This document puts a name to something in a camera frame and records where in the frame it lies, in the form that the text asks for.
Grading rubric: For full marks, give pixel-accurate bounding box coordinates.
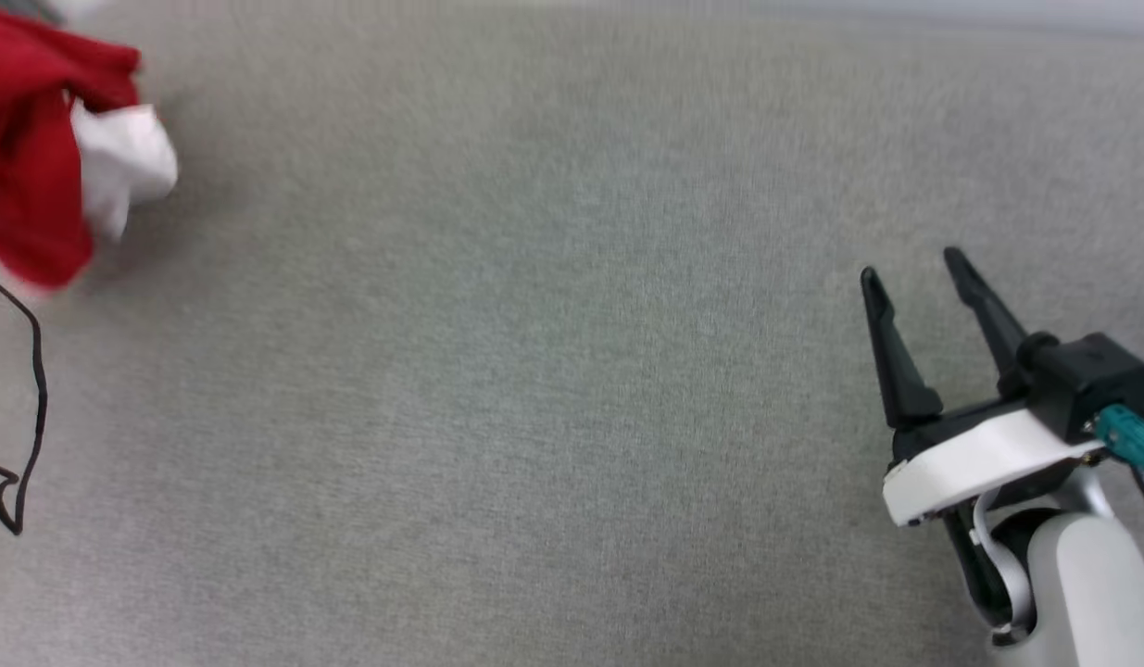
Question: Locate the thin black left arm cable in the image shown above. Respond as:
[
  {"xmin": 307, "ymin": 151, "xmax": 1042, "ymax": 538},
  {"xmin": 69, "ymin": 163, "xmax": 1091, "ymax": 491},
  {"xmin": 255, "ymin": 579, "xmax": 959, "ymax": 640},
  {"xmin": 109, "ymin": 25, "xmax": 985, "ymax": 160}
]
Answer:
[{"xmin": 0, "ymin": 275, "xmax": 50, "ymax": 537}]

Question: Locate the teal camera cable connector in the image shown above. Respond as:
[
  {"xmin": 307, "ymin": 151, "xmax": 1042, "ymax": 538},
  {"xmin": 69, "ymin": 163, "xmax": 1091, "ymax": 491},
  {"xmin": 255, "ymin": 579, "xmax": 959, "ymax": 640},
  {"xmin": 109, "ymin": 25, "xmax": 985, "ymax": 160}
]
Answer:
[{"xmin": 1094, "ymin": 404, "xmax": 1144, "ymax": 486}]

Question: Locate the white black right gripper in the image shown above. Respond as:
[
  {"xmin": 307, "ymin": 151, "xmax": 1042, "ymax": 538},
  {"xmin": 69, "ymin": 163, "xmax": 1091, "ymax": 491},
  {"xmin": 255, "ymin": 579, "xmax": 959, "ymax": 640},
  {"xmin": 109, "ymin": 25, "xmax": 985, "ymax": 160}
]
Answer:
[{"xmin": 859, "ymin": 246, "xmax": 1112, "ymax": 529}]

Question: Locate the red garment with white trim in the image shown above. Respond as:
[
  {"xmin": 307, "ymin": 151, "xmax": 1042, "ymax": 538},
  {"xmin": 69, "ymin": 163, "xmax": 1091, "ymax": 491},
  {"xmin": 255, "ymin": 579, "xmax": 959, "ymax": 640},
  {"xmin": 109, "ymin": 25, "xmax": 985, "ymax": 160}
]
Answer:
[{"xmin": 0, "ymin": 0, "xmax": 180, "ymax": 294}]

